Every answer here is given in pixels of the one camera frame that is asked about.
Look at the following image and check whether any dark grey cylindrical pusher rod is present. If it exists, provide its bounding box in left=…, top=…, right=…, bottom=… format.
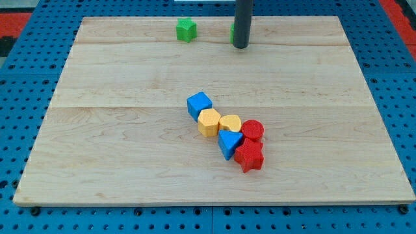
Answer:
left=233, top=0, right=254, bottom=49

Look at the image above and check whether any blue cube block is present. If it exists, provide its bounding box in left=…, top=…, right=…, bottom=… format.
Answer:
left=187, top=92, right=213, bottom=122

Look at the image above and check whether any green star block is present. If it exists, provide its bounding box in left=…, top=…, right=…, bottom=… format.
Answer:
left=175, top=17, right=198, bottom=43

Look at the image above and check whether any yellow hexagon block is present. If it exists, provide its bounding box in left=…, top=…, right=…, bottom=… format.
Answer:
left=198, top=109, right=221, bottom=137

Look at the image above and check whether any red star block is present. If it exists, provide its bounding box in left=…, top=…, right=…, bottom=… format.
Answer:
left=234, top=138, right=264, bottom=173

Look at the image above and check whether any green block behind rod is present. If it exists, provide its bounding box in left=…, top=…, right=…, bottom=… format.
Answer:
left=229, top=23, right=235, bottom=44

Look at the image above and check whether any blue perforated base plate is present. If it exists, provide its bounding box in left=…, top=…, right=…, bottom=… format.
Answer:
left=1, top=0, right=415, bottom=233

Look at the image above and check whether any light wooden board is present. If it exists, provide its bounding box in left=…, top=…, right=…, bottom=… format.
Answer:
left=13, top=16, right=415, bottom=207

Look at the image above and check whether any blue triangle block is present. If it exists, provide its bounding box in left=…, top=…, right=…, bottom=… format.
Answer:
left=218, top=130, right=243, bottom=161

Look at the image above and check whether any red cylinder block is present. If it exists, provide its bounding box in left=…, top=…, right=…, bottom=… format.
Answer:
left=240, top=120, right=265, bottom=142

